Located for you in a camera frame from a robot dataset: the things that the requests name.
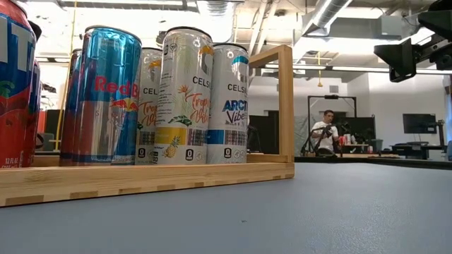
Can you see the blue silver Red Bull can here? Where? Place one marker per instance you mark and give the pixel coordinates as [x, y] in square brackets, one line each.
[69, 106]
[109, 106]

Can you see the grey tarp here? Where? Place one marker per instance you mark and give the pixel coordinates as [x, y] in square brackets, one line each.
[302, 134]

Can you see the red Fanta can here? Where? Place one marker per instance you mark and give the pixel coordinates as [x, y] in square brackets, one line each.
[14, 88]
[37, 106]

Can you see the silver ventilation duct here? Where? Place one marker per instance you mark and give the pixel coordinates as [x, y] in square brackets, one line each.
[328, 14]

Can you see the black hanging ceiling device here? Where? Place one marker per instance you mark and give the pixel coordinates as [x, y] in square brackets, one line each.
[160, 37]

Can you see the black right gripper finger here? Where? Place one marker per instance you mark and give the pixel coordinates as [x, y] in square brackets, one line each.
[441, 23]
[400, 60]

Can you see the orange partition panel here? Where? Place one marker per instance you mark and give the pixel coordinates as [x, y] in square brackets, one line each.
[42, 121]

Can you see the blue panel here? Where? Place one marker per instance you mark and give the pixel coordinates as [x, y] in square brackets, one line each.
[449, 120]

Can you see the grey bin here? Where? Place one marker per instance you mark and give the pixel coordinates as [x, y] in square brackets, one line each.
[378, 145]

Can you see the wooden slatted shelf rack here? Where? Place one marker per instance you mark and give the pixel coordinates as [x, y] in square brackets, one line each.
[106, 180]

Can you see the person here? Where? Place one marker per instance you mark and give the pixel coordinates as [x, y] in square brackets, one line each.
[323, 134]

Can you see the black partition panel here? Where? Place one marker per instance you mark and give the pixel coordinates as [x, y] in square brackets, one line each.
[53, 123]

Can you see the grey wall vent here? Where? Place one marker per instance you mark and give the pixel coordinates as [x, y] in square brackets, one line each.
[334, 89]

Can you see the black computer monitor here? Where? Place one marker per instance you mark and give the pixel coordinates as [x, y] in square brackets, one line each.
[419, 123]

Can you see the black office desk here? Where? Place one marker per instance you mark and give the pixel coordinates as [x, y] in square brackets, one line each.
[416, 148]

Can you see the white Celsius Arctic Vibe can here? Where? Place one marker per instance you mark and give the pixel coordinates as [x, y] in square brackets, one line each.
[227, 106]

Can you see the black screen panel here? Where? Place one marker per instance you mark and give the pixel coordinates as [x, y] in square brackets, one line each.
[265, 134]

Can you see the white Celsius Tropical Vibe can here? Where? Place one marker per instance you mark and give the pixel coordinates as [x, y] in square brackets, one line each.
[185, 106]
[148, 106]

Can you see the black cabinet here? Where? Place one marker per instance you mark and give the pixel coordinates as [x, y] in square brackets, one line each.
[360, 128]

